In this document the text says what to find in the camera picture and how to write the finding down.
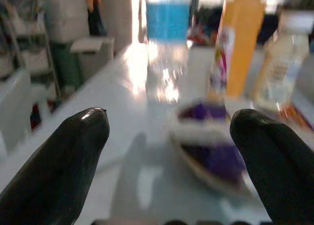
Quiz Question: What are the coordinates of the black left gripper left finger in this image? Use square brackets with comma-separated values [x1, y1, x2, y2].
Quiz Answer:
[0, 107, 110, 225]

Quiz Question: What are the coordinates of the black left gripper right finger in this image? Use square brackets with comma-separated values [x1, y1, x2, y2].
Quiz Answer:
[230, 108, 314, 225]

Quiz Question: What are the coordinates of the purple bowl white rim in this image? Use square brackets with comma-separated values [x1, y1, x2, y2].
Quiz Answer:
[168, 99, 254, 194]

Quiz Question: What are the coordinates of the clear bottle white cap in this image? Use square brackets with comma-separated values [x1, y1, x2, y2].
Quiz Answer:
[252, 10, 312, 111]

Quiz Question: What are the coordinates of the white lidded trash bin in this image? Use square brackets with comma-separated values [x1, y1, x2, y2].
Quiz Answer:
[70, 37, 116, 81]

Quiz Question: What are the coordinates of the metal shelf rack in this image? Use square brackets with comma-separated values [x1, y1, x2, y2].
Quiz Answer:
[0, 0, 62, 108]

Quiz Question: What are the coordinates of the orange juice carton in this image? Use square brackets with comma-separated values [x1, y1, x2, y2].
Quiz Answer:
[207, 0, 267, 101]

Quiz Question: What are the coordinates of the dark hanging garment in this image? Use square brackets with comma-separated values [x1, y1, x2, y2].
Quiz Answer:
[87, 0, 108, 37]

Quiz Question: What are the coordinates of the dark bag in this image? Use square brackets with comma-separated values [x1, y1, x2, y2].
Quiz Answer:
[188, 4, 224, 44]

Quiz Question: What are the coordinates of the clear water bottle blue label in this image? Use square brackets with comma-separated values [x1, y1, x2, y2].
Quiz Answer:
[144, 0, 192, 106]

